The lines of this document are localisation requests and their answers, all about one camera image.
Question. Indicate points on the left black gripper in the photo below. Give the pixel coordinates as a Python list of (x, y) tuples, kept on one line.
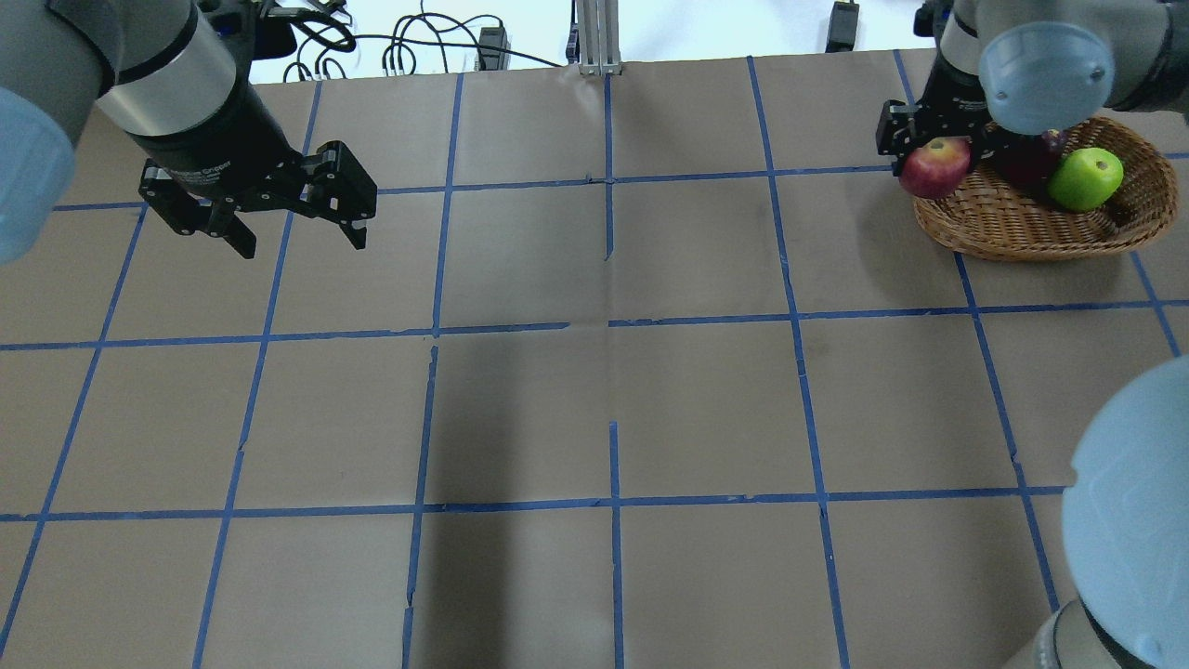
[(215, 137)]

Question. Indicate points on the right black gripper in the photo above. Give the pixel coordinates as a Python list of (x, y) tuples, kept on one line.
[(957, 96)]

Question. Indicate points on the red yellow apple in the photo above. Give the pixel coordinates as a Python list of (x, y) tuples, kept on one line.
[(936, 169)]

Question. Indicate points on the dark red apple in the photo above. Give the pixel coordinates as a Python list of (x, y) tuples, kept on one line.
[(1028, 162)]

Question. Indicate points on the green apple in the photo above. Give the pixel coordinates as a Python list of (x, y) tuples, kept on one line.
[(1085, 179)]

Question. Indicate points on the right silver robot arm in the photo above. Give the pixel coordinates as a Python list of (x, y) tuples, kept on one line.
[(1084, 358)]

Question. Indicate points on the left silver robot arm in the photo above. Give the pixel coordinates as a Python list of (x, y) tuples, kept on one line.
[(174, 76)]

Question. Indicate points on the woven wicker basket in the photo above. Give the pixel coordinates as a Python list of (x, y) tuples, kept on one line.
[(988, 218)]

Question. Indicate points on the black power adapter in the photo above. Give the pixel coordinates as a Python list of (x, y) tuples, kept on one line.
[(842, 26)]

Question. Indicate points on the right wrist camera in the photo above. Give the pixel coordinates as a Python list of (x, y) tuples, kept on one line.
[(931, 17)]

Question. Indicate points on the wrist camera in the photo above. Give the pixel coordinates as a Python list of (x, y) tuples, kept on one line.
[(931, 17), (256, 30)]

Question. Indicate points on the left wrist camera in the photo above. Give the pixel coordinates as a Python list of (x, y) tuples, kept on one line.
[(256, 30)]

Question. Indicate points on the aluminium frame post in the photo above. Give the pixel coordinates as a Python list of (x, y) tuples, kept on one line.
[(598, 44)]

